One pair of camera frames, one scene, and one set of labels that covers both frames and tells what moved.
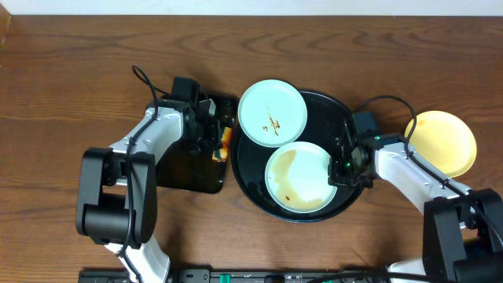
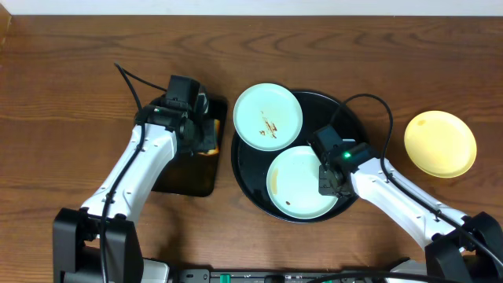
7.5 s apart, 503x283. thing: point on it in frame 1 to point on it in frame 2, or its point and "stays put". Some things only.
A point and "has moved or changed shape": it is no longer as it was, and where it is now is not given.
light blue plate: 272,113 stays put
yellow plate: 444,141 stays put
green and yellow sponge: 222,153 has moved or changed shape
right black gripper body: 346,173 to 327,186
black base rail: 247,276 stays put
